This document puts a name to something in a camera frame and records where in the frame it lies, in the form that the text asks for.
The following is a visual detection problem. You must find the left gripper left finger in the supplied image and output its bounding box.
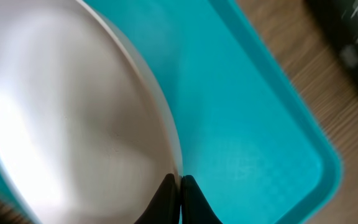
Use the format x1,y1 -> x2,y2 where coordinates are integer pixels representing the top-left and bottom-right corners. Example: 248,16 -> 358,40
135,174 -> 180,224

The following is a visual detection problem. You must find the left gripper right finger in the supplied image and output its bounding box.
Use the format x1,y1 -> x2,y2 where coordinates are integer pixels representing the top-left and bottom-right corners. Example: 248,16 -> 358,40
180,175 -> 222,224

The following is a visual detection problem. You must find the large white plate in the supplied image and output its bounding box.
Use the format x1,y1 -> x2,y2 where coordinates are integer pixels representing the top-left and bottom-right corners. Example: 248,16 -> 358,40
0,1 -> 183,223

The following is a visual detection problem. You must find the teal plastic serving tray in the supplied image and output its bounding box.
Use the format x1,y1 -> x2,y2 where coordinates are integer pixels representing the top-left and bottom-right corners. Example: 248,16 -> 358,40
0,1 -> 342,223

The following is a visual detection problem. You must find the black plastic tray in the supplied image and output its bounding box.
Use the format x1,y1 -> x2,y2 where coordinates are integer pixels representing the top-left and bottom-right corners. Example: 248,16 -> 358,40
305,0 -> 358,91

